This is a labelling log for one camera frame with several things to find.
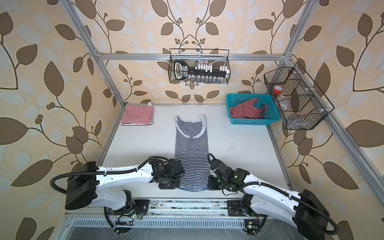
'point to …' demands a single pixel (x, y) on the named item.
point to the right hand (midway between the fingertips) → (207, 187)
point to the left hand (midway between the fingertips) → (180, 186)
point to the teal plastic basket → (271, 114)
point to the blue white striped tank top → (192, 152)
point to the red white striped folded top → (138, 115)
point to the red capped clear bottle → (277, 89)
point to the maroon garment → (246, 109)
